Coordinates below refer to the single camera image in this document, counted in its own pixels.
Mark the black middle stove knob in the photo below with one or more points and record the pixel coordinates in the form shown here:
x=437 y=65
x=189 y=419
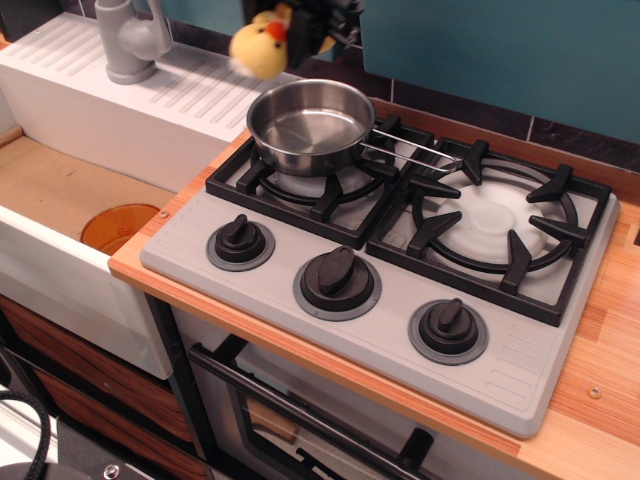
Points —
x=337 y=286

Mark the white toy sink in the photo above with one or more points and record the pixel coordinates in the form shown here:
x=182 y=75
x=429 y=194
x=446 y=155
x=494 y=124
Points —
x=74 y=144

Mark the yellow stuffed duck toy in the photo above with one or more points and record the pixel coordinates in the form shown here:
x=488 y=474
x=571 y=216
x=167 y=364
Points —
x=259 y=49

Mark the grey toy stove top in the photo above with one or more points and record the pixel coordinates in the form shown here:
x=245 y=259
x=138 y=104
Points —
x=508 y=386

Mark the orange plastic bowl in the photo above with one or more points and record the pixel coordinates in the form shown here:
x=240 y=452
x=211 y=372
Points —
x=109 y=230

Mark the black right stove knob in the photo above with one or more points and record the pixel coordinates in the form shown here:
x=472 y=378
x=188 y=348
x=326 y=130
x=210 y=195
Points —
x=448 y=332

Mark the black stove knob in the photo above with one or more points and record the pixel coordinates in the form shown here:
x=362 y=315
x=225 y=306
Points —
x=337 y=286
x=448 y=332
x=240 y=245

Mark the black left burner grate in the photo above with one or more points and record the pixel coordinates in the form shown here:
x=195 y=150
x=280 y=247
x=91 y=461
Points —
x=344 y=207

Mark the black left stove knob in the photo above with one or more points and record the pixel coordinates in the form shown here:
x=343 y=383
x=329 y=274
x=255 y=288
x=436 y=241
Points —
x=240 y=245

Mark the toy oven door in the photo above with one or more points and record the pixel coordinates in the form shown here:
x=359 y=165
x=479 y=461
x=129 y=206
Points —
x=288 y=423

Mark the white right burner disc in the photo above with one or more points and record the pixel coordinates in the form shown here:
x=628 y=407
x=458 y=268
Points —
x=489 y=212

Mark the black burner grate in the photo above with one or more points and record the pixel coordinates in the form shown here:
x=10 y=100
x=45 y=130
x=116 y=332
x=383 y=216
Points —
x=344 y=207
x=577 y=215

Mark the stainless steel pan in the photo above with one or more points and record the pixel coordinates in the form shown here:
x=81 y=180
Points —
x=314 y=127

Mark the grey toy faucet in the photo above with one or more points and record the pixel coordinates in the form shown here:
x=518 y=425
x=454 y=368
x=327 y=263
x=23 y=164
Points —
x=131 y=45

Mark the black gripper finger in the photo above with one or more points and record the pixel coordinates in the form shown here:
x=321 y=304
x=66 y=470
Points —
x=308 y=35

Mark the black right burner grate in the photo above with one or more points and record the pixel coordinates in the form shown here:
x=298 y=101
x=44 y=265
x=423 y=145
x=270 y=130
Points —
x=577 y=215

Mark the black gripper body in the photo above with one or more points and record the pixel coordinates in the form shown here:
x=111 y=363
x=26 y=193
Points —
x=344 y=17

